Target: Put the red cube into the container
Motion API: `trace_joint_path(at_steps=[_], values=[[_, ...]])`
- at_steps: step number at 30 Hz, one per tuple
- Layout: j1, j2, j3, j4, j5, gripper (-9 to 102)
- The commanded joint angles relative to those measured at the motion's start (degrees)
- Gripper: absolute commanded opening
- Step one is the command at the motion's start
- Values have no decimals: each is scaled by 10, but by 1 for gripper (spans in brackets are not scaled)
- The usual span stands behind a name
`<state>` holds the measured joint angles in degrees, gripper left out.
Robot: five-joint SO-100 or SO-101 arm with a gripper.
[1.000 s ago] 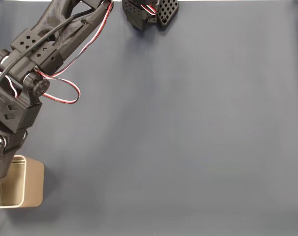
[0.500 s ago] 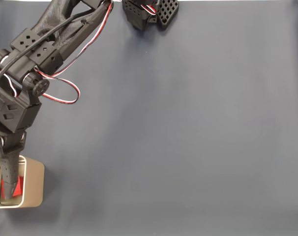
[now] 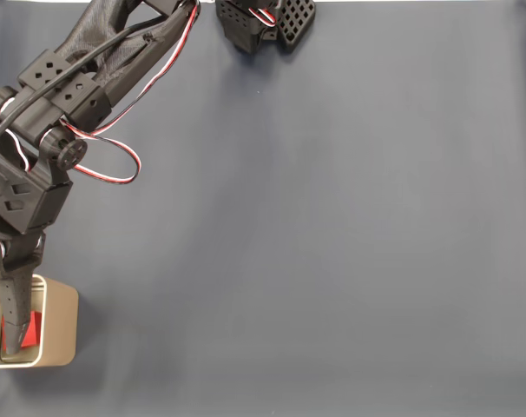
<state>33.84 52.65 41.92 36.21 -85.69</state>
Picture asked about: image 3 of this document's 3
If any red cube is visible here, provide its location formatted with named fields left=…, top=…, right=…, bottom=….
left=1, top=309, right=46, bottom=350

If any beige square metal container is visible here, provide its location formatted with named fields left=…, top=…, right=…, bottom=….
left=0, top=273, right=81, bottom=372

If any red white servo cable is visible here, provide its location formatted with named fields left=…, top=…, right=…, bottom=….
left=59, top=0, right=202, bottom=187
left=0, top=122, right=30, bottom=172
left=248, top=4, right=278, bottom=28

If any black camera cable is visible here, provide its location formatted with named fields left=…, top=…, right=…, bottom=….
left=0, top=15, right=169, bottom=151

